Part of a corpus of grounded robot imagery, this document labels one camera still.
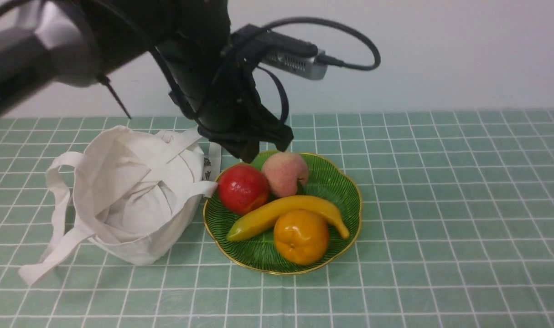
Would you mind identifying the orange tangerine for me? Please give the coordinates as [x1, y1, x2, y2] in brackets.
[273, 210, 330, 266]

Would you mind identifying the pink peach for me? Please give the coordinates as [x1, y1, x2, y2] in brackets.
[261, 152, 309, 198]

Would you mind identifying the green glass fruit plate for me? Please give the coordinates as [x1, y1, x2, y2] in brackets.
[202, 153, 362, 275]

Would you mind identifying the black camera cable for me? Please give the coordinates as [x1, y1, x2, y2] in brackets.
[222, 17, 381, 126]

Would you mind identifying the yellow banana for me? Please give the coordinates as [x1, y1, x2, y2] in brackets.
[226, 195, 350, 241]

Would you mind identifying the red apple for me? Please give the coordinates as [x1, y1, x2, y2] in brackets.
[217, 163, 270, 215]

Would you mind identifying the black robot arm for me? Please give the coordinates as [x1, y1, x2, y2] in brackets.
[0, 0, 294, 163]

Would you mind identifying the white cloth tote bag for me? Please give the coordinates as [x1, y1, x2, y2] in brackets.
[18, 125, 221, 286]

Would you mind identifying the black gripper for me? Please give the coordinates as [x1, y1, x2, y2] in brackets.
[169, 27, 294, 164]

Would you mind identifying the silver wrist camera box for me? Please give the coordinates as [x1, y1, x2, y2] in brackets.
[238, 31, 327, 81]

